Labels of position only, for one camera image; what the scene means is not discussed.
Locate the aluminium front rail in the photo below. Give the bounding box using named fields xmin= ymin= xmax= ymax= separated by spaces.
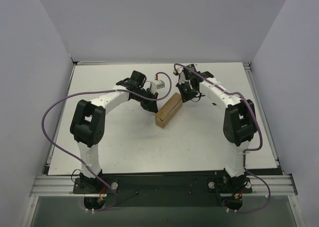
xmin=30 ymin=175 xmax=298 ymax=197

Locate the brown cardboard express box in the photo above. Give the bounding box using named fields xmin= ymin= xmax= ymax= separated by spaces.
xmin=155 ymin=93 xmax=183 ymax=128

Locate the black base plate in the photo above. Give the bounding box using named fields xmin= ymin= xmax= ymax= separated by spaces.
xmin=72 ymin=171 xmax=252 ymax=210

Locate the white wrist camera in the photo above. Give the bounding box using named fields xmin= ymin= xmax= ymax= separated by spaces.
xmin=173 ymin=68 xmax=190 ymax=84
xmin=150 ymin=80 xmax=165 ymax=94

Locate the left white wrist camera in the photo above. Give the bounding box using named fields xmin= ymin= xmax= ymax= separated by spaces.
xmin=150 ymin=80 xmax=165 ymax=94

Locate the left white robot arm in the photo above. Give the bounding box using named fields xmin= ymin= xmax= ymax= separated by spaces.
xmin=70 ymin=71 xmax=165 ymax=193

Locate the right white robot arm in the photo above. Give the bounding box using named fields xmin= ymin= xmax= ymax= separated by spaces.
xmin=173 ymin=68 xmax=257 ymax=182

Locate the aluminium rail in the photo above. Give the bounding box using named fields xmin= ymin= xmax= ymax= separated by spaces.
xmin=73 ymin=61 xmax=252 ymax=67
xmin=30 ymin=175 xmax=298 ymax=197

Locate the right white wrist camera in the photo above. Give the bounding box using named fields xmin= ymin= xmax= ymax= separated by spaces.
xmin=173 ymin=68 xmax=190 ymax=84

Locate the aluminium back rail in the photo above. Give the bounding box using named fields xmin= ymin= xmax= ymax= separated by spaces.
xmin=73 ymin=61 xmax=252 ymax=67

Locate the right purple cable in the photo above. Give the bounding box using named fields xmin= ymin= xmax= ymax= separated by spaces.
xmin=173 ymin=63 xmax=272 ymax=214

